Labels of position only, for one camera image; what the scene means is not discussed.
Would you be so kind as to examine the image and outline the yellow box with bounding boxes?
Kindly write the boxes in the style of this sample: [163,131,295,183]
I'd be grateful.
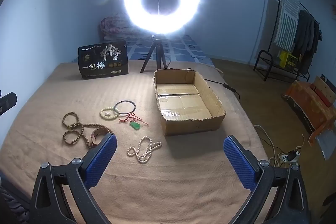
[279,50,300,72]

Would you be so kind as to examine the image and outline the black printed snack bag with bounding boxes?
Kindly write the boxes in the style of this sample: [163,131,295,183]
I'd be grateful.
[78,40,129,80]

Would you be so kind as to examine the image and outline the orange cloth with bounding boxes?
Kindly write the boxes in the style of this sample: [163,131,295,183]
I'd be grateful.
[285,80,336,147]

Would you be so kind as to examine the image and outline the black charger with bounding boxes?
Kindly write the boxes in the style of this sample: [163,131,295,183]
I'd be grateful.
[287,150,301,161]

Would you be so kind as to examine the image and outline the black cable with controller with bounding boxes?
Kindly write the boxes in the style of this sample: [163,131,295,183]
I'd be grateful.
[203,78,240,101]

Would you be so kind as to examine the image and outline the brown wooden bead necklace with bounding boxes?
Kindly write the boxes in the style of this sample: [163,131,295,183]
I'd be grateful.
[62,112,92,149]

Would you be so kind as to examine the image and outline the white bead necklace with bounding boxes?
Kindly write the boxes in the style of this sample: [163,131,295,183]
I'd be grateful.
[127,136,162,164]

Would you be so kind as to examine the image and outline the cardboard box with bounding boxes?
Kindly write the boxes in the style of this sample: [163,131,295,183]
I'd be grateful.
[153,68,227,136]

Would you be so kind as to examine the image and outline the dark hanging clothes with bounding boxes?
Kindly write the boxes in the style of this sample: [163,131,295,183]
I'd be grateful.
[293,10,322,75]

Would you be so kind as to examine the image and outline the cardboard sheet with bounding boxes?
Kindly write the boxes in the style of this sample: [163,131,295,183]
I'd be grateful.
[314,76,336,106]

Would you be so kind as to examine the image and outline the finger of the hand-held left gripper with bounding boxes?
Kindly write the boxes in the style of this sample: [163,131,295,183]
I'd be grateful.
[0,92,18,117]

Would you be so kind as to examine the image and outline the black bangle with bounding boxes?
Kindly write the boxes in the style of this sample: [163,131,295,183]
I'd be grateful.
[114,100,136,114]

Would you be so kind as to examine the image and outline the white ring light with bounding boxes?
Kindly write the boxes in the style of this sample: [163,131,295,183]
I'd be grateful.
[123,0,201,36]

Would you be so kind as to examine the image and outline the green pendant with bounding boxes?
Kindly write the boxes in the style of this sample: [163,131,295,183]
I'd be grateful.
[119,112,150,131]

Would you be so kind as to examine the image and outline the striped towel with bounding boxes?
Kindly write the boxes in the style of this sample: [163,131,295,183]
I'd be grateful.
[274,0,300,48]

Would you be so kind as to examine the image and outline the folded pink quilt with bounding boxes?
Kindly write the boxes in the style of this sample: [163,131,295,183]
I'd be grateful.
[100,13,142,41]

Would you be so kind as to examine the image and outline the black tripod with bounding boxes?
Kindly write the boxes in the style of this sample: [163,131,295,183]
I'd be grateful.
[140,34,168,73]

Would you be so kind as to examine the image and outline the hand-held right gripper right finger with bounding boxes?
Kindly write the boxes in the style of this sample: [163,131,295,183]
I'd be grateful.
[223,135,310,224]

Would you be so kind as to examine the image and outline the pale bead bracelet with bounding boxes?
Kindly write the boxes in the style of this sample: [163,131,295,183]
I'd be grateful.
[100,107,120,120]

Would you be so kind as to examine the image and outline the blue patterned bed sheet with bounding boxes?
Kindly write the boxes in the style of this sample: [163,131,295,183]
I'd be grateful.
[126,34,214,67]

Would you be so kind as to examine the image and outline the white power strip with cables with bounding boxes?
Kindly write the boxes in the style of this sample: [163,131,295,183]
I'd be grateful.
[253,124,280,167]

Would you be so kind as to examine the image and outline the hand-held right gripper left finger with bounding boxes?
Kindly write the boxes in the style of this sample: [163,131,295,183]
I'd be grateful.
[30,133,118,224]

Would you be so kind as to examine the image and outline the brown wide bangle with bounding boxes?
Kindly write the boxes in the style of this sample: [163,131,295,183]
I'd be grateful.
[90,127,114,148]

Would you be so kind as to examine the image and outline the black clothes rack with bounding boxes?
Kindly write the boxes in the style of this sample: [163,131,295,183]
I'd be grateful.
[253,0,322,82]

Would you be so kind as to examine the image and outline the red box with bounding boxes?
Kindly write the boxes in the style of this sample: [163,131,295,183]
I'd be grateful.
[310,84,332,107]

